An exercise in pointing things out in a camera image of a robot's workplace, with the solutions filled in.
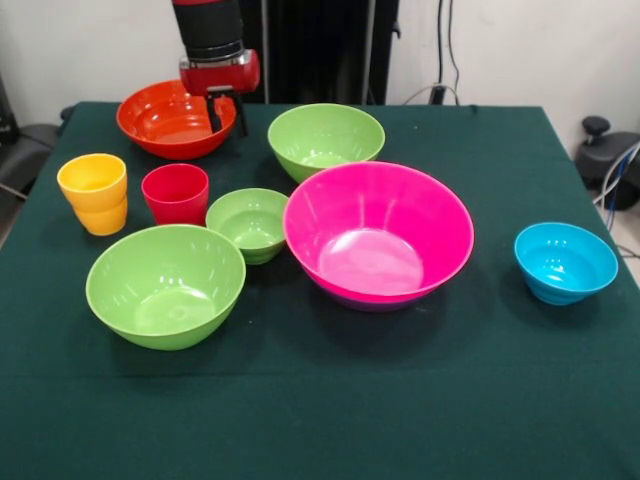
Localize orange bowl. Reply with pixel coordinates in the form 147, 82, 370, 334
115, 79, 238, 161

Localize black wall cable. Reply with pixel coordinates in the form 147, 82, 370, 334
437, 0, 461, 105

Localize dark green tablecloth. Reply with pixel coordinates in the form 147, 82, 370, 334
0, 102, 640, 480

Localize blue and white cable bundle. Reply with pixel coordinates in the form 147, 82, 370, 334
592, 142, 640, 211

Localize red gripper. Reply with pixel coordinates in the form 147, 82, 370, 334
178, 48, 262, 137

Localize black office chair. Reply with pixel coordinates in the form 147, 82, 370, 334
0, 74, 74, 201

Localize black chair with round knob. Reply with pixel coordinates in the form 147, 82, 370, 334
574, 115, 640, 211

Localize pink bowl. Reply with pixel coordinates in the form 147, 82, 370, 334
282, 160, 476, 301

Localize purple bowl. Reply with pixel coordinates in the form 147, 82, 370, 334
319, 284, 436, 314

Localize small blue bowl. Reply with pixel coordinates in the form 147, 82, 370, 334
514, 222, 620, 306

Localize medium green bowl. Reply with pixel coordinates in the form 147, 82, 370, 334
267, 102, 387, 184

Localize small ribbed green bowl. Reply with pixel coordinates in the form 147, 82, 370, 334
205, 187, 290, 266

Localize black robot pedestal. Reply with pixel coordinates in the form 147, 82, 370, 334
227, 0, 401, 106

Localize red cup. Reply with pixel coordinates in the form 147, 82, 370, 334
141, 163, 210, 227

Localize yellow cup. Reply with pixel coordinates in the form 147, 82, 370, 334
56, 153, 129, 237

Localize large green bowl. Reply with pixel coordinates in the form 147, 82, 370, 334
85, 224, 247, 352

